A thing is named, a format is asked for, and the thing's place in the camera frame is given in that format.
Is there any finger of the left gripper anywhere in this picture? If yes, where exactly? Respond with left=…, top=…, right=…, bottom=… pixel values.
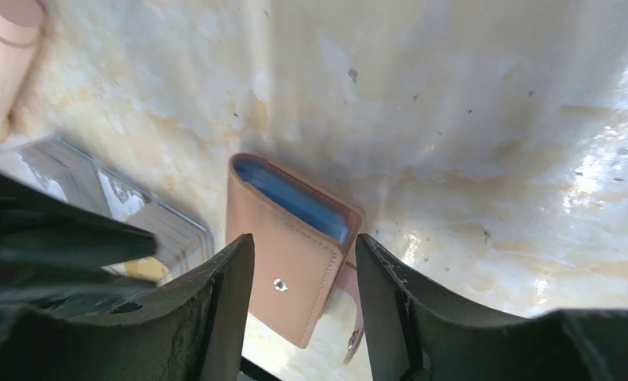
left=0, top=173, right=157, bottom=269
left=0, top=271, right=156, bottom=316

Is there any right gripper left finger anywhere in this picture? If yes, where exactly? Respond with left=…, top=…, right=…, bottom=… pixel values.
left=0, top=234, right=254, bottom=380

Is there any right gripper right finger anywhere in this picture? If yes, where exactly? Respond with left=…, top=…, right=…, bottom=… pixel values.
left=356, top=234, right=628, bottom=380

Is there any pink cylindrical handle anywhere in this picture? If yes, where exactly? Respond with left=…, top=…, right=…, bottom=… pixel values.
left=0, top=0, right=45, bottom=143

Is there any clear plastic card box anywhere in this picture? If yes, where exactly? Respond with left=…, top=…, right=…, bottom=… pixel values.
left=0, top=136, right=214, bottom=284

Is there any grey white credit card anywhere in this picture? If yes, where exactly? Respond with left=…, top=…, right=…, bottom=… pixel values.
left=0, top=137, right=111, bottom=217

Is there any brown leather card holder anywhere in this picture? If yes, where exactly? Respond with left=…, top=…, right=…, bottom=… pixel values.
left=225, top=153, right=365, bottom=364

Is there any yellow credit card stack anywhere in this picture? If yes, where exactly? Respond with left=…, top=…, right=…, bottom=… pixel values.
left=121, top=256, right=171, bottom=285

